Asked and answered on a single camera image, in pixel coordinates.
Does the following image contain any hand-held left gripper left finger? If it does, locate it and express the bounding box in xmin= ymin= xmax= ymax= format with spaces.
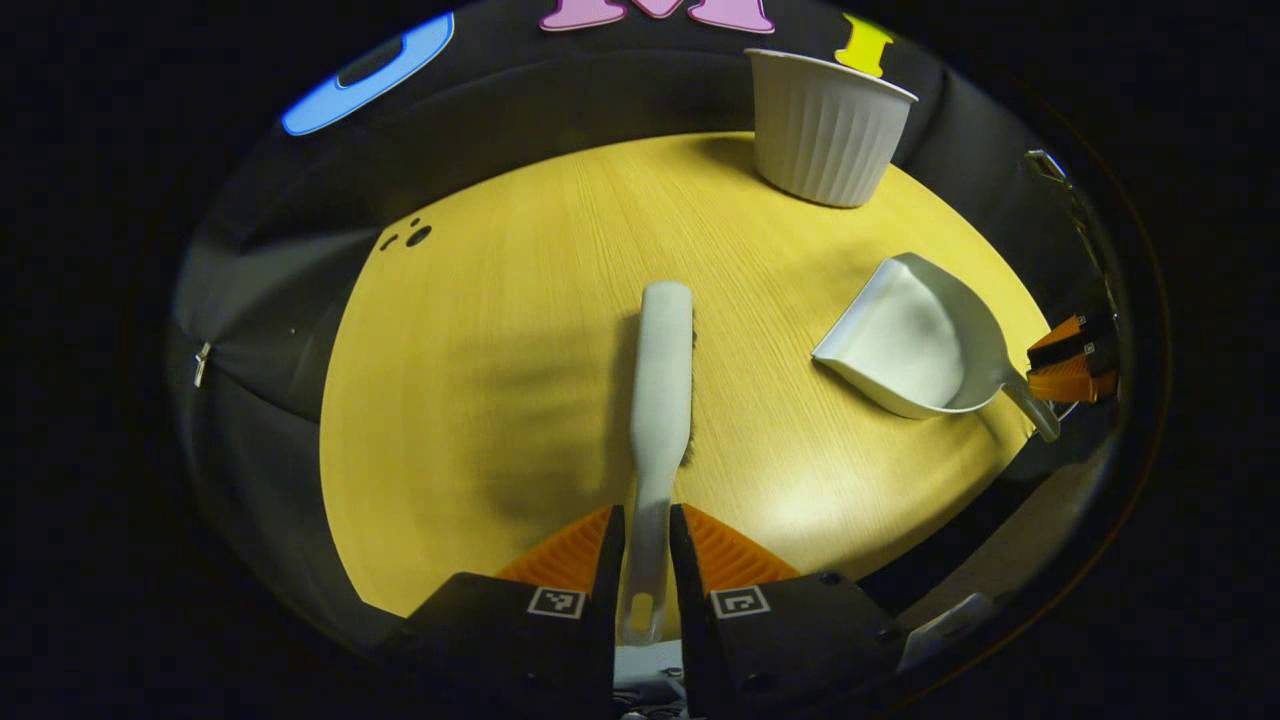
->
xmin=398 ymin=504 xmax=627 ymax=720

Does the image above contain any white dustpan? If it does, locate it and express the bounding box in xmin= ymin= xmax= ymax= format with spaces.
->
xmin=812 ymin=252 xmax=1062 ymax=444

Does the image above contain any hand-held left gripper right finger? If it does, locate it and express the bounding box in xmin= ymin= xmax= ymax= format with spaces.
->
xmin=668 ymin=503 xmax=908 ymax=720

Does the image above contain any wooden desktop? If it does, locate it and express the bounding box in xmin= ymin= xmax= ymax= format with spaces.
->
xmin=320 ymin=132 xmax=1051 ymax=618

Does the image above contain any white ribbed garbage bin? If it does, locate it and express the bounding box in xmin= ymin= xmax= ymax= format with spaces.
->
xmin=745 ymin=48 xmax=919 ymax=209

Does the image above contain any small white broom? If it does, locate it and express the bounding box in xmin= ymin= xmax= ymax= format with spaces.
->
xmin=618 ymin=282 xmax=697 ymax=647

